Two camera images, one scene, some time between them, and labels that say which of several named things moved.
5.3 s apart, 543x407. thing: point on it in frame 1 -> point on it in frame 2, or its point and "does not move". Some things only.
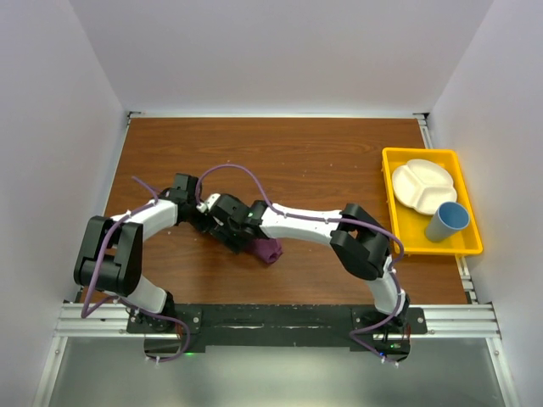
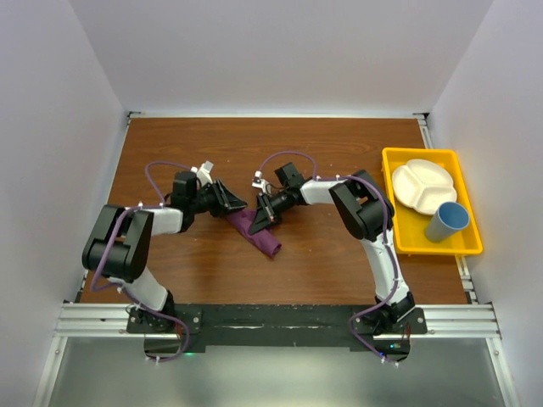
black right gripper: [221, 231] -> [265, 215]
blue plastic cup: [448, 219] does not move
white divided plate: [424, 186] does not move
